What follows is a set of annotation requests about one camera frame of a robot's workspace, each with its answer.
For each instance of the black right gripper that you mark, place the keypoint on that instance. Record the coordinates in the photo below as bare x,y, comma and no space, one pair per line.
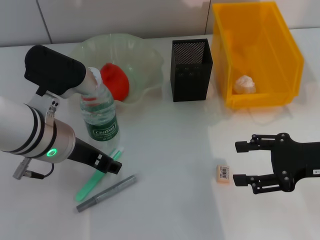
297,160

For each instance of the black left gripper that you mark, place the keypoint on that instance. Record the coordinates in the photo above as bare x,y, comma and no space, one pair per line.
87,155

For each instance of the mint green pen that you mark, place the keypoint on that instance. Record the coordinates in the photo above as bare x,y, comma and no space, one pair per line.
87,187

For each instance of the clear green-label water bottle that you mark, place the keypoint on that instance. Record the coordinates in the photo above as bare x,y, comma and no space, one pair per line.
102,120

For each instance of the white paper ball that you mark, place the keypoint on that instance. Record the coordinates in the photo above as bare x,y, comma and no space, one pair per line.
245,85

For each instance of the red-orange fruit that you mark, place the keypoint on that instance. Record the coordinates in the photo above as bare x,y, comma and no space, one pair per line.
117,80

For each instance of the beige eraser with barcode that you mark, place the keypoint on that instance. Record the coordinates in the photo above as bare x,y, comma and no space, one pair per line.
223,175

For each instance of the grey marker pen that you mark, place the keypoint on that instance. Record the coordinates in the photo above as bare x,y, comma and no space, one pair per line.
107,192

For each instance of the black mesh pen holder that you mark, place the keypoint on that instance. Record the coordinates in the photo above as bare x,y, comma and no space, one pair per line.
191,85

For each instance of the green glass fruit bowl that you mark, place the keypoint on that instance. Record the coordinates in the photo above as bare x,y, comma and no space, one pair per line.
140,62

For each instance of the orange plastic bin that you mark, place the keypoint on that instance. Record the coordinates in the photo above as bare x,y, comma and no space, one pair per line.
260,50

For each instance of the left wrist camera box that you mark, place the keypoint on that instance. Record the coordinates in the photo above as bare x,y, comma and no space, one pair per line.
55,70

